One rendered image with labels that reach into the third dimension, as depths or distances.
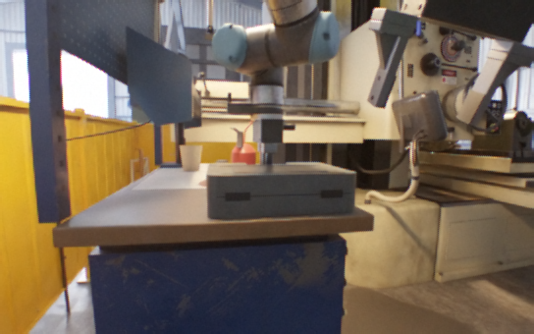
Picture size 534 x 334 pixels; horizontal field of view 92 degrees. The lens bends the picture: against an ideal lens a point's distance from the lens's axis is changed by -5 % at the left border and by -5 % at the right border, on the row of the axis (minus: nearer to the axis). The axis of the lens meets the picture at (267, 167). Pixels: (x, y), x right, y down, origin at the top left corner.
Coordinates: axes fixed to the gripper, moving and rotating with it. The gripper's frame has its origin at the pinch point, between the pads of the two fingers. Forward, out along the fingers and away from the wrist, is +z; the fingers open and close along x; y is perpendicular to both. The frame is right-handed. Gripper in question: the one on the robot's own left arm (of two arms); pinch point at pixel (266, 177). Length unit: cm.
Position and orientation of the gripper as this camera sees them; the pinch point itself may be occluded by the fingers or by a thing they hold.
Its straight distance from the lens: 63.8
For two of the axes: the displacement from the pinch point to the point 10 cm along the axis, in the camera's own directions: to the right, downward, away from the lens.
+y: 9.8, -0.1, 1.8
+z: -0.1, 9.9, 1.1
